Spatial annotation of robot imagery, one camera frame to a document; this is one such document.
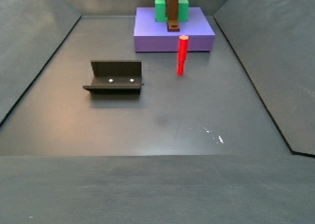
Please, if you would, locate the red peg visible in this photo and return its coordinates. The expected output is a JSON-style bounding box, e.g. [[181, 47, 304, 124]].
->
[[178, 35, 190, 76]]

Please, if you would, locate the green U-shaped block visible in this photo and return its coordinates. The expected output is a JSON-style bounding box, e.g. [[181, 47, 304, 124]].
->
[[154, 0, 190, 22]]

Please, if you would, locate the black angled bracket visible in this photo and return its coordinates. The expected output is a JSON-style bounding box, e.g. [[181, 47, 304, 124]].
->
[[83, 60, 143, 94]]

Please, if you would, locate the purple base board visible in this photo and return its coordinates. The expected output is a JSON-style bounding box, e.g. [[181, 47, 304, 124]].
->
[[134, 7, 215, 53]]

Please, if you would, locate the brown L-shaped block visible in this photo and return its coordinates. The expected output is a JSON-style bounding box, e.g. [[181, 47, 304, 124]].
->
[[166, 0, 181, 32]]

